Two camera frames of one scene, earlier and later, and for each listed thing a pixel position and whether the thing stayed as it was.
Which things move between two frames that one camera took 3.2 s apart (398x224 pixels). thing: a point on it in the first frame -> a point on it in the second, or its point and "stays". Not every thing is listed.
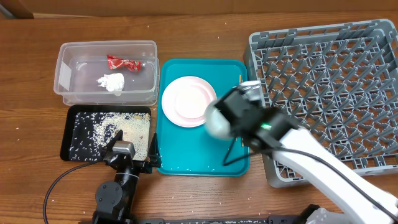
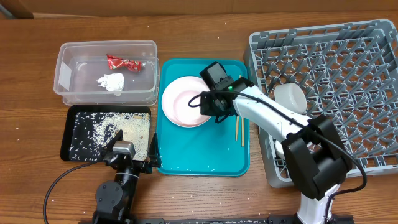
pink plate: (185, 100) stays
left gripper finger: (153, 155) stays
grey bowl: (216, 124) -> (291, 95)
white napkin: (113, 82) stays
